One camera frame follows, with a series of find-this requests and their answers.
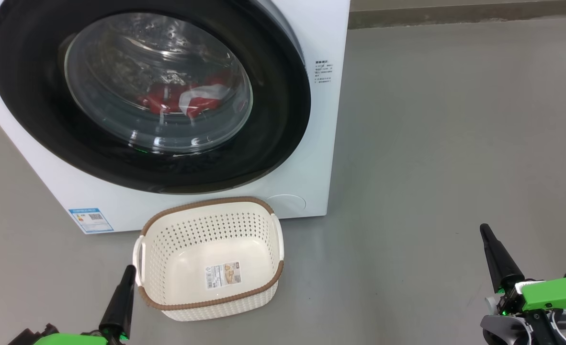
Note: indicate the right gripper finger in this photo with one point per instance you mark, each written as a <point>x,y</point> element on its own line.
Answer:
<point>507,263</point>
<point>496,266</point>

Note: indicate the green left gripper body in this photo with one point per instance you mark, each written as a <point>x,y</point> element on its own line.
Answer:
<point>67,339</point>

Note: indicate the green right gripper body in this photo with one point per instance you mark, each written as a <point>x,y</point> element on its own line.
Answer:
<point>556,294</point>

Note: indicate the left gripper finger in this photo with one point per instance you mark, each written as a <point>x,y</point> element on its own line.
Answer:
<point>126,306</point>
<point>115,302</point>

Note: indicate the red and white garment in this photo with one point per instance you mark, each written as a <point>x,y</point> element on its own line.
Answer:
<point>165,100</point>

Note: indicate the black round glass door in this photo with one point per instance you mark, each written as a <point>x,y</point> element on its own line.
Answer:
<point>273,120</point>

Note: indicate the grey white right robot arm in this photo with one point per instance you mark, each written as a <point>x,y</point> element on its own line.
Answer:
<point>503,330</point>

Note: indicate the cream basket with brown rim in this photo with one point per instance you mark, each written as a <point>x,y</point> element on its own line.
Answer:
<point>163,287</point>

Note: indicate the white printed product label sticker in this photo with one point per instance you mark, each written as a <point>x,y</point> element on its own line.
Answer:
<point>222,275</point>

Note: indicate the white washing machine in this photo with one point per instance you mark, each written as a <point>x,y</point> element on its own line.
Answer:
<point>311,158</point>

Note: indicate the stainless steel washing machine drum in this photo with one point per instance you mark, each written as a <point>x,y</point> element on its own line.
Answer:
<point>130,52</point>

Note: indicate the blue energy label sticker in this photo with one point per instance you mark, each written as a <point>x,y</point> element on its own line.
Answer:
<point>91,220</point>

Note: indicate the round white filter cover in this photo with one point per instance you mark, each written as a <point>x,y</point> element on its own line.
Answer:
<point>287,206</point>

